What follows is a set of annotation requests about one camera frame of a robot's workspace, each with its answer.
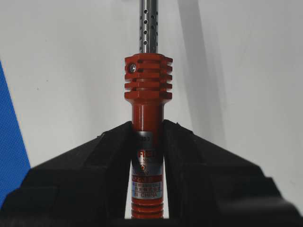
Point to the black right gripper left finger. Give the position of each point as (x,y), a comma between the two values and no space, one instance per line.
(84,187)

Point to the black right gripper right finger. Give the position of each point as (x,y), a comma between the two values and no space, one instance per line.
(209,186)

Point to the red soldering iron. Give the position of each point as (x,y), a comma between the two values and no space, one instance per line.
(147,89)

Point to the blue tape strip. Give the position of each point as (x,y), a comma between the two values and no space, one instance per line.
(14,163)

